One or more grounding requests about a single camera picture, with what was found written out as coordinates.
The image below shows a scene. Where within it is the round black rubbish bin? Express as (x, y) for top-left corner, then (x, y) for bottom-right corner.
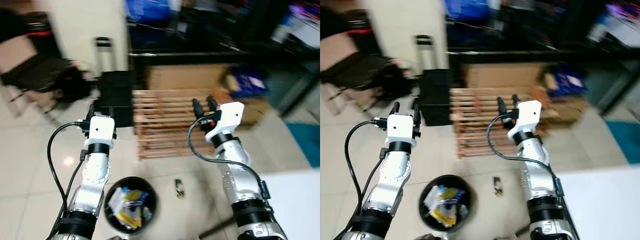
(103, 176), (159, 235)
(419, 174), (474, 233)

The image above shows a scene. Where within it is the brown cardboard box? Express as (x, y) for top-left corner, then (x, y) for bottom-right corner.
(462, 63), (548, 90)
(145, 64), (236, 92)

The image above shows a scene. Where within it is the wooden slatted rack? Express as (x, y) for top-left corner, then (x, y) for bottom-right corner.
(132, 88), (271, 160)
(449, 86), (588, 159)

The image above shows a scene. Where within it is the blue printed box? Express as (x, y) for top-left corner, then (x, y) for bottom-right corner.
(225, 67), (270, 99)
(542, 65), (587, 97)

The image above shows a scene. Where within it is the black metal shelf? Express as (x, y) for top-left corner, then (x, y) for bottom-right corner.
(446, 47), (640, 113)
(127, 49), (321, 117)

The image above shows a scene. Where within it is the black folding chair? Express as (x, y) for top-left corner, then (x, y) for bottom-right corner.
(320, 52), (413, 103)
(0, 54), (93, 106)

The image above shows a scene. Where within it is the white foam piece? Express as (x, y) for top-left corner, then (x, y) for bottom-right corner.
(107, 187), (126, 215)
(424, 185), (443, 213)

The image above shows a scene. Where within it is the yellow snack packet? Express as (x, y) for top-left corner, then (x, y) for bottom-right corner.
(431, 187), (463, 227)
(117, 189), (148, 230)

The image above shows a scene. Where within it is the teal floor mat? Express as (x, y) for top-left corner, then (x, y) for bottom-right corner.
(604, 120), (640, 165)
(285, 122), (321, 168)

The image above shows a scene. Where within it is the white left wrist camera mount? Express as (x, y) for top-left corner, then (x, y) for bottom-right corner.
(386, 113), (416, 145)
(88, 114), (117, 147)

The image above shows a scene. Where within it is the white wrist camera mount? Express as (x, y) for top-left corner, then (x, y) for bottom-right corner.
(515, 100), (543, 135)
(88, 114), (117, 147)
(386, 113), (416, 145)
(205, 101), (246, 144)

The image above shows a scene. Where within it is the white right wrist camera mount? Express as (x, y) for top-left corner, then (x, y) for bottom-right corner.
(205, 101), (246, 144)
(515, 100), (543, 135)

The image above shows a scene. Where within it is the black suitcase with handle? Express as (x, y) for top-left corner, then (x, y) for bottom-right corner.
(94, 37), (135, 129)
(415, 35), (453, 127)

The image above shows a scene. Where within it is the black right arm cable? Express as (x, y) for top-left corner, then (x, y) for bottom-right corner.
(187, 116), (273, 211)
(486, 114), (566, 201)

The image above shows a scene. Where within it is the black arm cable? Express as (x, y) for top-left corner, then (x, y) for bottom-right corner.
(47, 121), (90, 238)
(345, 119), (389, 236)
(187, 116), (273, 211)
(486, 114), (566, 201)

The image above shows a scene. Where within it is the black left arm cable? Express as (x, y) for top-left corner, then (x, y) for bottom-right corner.
(345, 119), (389, 236)
(47, 121), (90, 238)

